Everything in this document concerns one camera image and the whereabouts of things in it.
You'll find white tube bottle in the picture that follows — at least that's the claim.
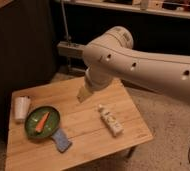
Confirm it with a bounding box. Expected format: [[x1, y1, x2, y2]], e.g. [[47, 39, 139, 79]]
[[98, 104, 123, 137]]

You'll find orange carrot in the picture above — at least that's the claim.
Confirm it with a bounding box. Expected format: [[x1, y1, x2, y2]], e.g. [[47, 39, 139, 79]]
[[35, 112, 50, 133]]

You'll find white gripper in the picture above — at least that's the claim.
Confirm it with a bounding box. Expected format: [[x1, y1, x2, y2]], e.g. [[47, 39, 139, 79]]
[[77, 67, 113, 103]]

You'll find background shelf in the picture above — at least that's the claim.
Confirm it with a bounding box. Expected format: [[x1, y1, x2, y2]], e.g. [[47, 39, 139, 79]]
[[54, 0, 190, 19]]

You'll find white plastic cup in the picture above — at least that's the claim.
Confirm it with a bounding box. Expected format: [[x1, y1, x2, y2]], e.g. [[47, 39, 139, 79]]
[[14, 96, 31, 123]]

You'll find wooden table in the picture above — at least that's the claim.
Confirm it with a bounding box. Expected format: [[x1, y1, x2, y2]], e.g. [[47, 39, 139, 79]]
[[5, 78, 153, 171]]

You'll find grey metal rail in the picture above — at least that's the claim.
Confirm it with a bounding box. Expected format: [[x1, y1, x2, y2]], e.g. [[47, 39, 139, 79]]
[[57, 41, 84, 59]]

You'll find green ceramic bowl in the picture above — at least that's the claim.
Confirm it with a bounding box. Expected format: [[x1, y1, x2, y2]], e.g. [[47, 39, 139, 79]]
[[24, 106, 60, 139]]

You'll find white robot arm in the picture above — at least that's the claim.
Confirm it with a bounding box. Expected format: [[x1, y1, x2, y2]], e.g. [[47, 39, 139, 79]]
[[82, 26, 190, 103]]

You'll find blue sponge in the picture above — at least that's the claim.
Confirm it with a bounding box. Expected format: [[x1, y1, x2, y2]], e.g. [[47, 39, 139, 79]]
[[52, 128, 72, 153]]

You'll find metal pole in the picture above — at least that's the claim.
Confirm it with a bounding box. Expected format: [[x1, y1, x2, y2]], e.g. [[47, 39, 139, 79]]
[[60, 0, 71, 45]]

